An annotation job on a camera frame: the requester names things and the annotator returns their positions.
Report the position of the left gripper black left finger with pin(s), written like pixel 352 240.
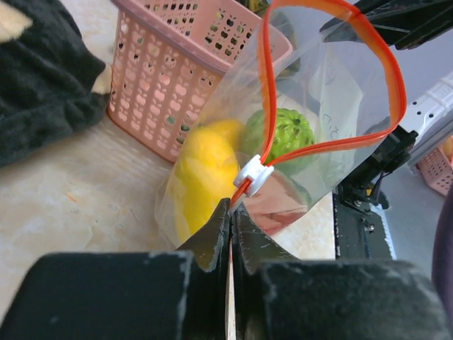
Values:
pixel 178 294

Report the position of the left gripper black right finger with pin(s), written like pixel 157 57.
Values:
pixel 278 296

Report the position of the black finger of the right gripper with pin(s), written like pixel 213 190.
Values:
pixel 407 24

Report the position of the orange fruit toy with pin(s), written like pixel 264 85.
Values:
pixel 204 174

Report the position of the clear zip top bag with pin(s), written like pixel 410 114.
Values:
pixel 311 97

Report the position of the green custard apple toy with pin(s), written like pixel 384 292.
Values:
pixel 292 132

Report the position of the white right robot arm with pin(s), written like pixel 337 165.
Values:
pixel 421 115

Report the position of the pink plastic basket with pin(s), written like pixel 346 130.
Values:
pixel 169 58

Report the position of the black floral pillow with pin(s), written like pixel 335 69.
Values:
pixel 52 86

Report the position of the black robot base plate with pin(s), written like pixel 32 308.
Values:
pixel 360 230

